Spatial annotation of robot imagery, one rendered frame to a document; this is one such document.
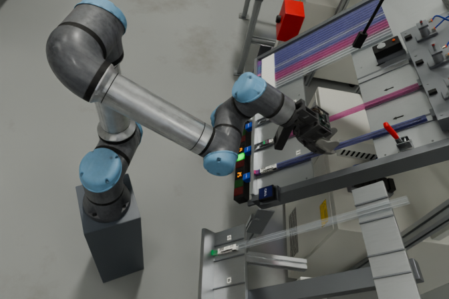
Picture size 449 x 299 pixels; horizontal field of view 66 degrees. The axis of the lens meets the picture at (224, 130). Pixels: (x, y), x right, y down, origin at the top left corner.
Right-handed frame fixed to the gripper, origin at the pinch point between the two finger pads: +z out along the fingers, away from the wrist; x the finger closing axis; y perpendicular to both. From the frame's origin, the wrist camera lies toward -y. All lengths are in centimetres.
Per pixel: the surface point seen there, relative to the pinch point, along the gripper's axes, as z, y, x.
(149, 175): -9, -109, 36
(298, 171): -1.9, -10.6, -3.5
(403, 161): 5.4, 16.4, -10.0
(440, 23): 2.5, 37.2, 22.3
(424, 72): 2.2, 29.2, 9.5
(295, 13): 6, -12, 91
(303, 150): -1.4, -8.6, 3.3
